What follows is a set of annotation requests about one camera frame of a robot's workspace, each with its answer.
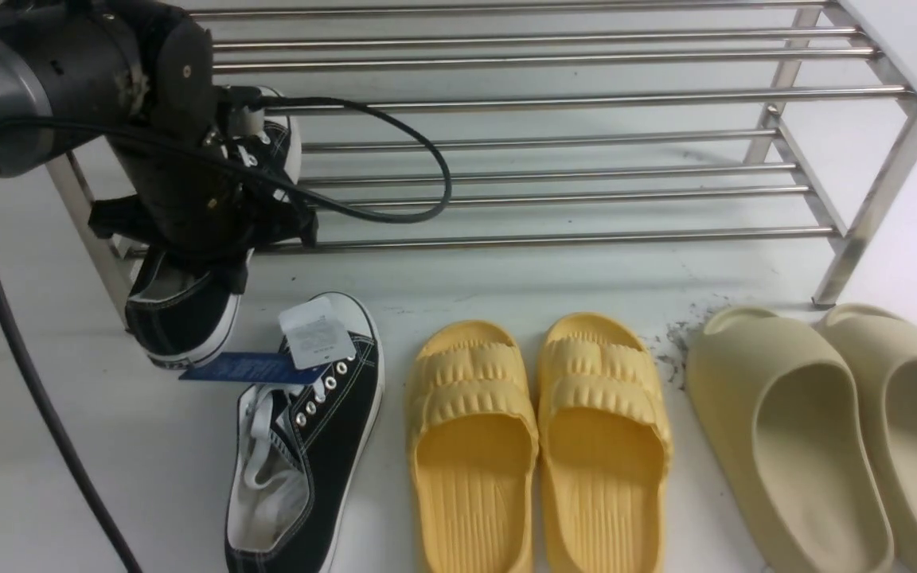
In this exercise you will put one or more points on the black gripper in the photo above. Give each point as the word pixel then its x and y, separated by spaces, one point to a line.
pixel 208 173

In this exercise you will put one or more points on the black canvas sneaker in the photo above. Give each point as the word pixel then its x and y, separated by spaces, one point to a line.
pixel 181 313
pixel 297 449

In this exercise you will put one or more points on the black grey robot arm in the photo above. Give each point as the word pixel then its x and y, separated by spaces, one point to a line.
pixel 60 59

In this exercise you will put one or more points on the stainless steel shoe rack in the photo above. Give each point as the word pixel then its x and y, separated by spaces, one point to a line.
pixel 827 54

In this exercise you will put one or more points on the white paper hang tag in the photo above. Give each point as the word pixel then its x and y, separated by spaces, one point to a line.
pixel 314 334

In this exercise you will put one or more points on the blue cardboard hang tag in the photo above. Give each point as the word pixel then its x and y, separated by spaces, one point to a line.
pixel 254 368

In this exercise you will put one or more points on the left yellow rubber slipper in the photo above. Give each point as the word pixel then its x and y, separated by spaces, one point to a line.
pixel 472 445

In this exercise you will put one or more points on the yellow rubber slipper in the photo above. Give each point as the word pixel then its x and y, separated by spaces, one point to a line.
pixel 606 448
pixel 472 445

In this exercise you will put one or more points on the right yellow rubber slipper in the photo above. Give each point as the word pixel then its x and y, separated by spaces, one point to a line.
pixel 606 448

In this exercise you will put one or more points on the left beige foam slide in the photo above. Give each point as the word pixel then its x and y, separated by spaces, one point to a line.
pixel 779 408

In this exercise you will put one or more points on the beige foam slide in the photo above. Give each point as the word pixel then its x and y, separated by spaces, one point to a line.
pixel 880 348
pixel 779 408

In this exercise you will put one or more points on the right beige foam slide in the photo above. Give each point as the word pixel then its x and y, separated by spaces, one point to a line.
pixel 880 348

